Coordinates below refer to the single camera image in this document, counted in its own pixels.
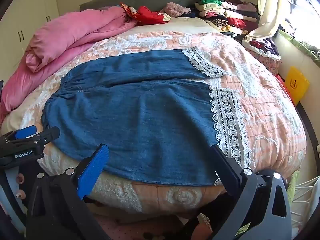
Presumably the yellow board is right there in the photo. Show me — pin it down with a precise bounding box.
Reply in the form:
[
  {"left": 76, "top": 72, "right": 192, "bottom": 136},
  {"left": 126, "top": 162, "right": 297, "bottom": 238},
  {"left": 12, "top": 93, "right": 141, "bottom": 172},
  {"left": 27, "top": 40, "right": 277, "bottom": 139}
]
[{"left": 284, "top": 66, "right": 310, "bottom": 105}]

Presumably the blue denim pants lace trim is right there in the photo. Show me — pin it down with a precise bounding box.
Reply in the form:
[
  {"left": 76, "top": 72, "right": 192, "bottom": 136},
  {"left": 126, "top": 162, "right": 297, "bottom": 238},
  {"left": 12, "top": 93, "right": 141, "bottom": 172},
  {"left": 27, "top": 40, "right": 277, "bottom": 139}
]
[{"left": 41, "top": 47, "right": 257, "bottom": 187}]

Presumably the window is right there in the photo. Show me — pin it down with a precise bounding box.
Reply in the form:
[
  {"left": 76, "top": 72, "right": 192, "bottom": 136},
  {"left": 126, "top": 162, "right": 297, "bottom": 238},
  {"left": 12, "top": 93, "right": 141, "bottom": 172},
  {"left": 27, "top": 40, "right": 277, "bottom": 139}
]
[{"left": 287, "top": 0, "right": 320, "bottom": 50}]

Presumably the red garment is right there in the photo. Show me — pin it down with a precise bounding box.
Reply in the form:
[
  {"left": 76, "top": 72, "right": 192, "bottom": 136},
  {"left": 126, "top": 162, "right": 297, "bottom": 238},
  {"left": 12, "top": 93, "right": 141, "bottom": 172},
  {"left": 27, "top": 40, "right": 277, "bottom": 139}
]
[{"left": 120, "top": 3, "right": 171, "bottom": 25}]

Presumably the purple clothes pile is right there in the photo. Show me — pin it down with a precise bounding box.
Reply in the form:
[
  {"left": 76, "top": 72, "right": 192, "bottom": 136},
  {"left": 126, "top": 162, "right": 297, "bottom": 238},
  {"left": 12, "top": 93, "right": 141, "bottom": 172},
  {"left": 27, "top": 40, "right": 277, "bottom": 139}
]
[{"left": 246, "top": 37, "right": 282, "bottom": 60}]

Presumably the pink duvet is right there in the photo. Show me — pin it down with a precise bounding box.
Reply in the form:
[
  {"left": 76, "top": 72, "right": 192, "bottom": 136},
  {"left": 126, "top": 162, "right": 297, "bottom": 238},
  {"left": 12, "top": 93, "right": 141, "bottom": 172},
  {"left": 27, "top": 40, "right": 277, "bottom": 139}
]
[{"left": 0, "top": 6, "right": 138, "bottom": 120}]

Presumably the white rack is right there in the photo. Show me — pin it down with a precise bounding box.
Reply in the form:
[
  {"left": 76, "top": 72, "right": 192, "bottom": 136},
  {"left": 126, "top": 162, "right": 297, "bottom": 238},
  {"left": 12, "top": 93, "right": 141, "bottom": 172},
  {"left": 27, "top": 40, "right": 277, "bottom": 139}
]
[{"left": 290, "top": 175, "right": 320, "bottom": 228}]

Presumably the white wardrobe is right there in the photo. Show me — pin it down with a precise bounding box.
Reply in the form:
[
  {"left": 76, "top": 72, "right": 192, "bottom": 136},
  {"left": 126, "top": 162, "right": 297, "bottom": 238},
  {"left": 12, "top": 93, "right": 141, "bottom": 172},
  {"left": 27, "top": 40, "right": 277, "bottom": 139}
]
[{"left": 0, "top": 0, "right": 59, "bottom": 63}]

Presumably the peach and white bedspread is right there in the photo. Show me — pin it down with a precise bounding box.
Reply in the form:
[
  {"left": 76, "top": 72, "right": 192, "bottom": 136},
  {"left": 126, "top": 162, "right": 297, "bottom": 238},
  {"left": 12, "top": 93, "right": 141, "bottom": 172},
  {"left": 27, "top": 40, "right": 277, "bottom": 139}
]
[{"left": 0, "top": 17, "right": 308, "bottom": 214}]

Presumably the stack of folded clothes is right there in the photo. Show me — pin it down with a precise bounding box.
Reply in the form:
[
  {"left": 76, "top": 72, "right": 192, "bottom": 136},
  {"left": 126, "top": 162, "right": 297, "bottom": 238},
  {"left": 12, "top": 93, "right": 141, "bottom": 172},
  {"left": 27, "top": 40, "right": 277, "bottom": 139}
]
[{"left": 194, "top": 0, "right": 260, "bottom": 35}]

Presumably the cream curtain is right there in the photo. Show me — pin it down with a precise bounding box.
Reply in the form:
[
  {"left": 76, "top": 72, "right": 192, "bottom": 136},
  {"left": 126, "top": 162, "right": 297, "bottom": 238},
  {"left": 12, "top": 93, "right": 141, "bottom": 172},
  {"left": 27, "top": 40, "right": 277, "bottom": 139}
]
[{"left": 245, "top": 0, "right": 290, "bottom": 42}]

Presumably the green windowsill cloth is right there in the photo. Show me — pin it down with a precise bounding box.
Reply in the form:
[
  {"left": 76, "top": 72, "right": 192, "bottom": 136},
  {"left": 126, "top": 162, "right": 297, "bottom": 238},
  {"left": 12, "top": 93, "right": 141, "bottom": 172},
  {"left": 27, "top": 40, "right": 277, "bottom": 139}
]
[{"left": 277, "top": 29, "right": 320, "bottom": 68}]

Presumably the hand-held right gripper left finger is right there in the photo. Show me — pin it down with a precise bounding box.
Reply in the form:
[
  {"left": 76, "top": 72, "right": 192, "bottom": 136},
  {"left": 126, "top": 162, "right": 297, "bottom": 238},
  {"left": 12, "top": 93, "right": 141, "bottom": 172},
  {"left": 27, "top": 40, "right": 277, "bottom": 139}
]
[{"left": 26, "top": 144, "right": 110, "bottom": 240}]

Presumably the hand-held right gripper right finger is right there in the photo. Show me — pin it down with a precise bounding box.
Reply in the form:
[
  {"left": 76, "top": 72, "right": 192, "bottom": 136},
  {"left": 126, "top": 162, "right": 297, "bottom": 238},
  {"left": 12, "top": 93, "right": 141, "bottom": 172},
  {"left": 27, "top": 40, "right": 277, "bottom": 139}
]
[{"left": 211, "top": 144, "right": 293, "bottom": 240}]

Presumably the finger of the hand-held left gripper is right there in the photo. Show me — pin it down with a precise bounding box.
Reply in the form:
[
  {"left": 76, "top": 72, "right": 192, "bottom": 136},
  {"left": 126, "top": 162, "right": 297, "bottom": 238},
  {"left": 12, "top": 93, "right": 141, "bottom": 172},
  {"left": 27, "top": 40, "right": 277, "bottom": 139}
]
[
  {"left": 14, "top": 125, "right": 38, "bottom": 140},
  {"left": 32, "top": 127, "right": 60, "bottom": 145}
]

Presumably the pink fuzzy garment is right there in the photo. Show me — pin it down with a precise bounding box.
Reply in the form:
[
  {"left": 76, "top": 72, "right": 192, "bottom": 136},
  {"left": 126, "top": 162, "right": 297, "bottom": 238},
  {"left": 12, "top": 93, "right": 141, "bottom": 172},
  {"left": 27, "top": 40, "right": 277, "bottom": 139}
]
[{"left": 160, "top": 2, "right": 192, "bottom": 17}]

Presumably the yellow-green cloth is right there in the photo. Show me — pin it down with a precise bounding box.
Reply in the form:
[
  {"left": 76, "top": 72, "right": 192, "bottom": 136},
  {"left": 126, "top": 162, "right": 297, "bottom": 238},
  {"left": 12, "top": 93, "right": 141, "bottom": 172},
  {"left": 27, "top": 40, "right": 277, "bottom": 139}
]
[{"left": 286, "top": 170, "right": 300, "bottom": 200}]

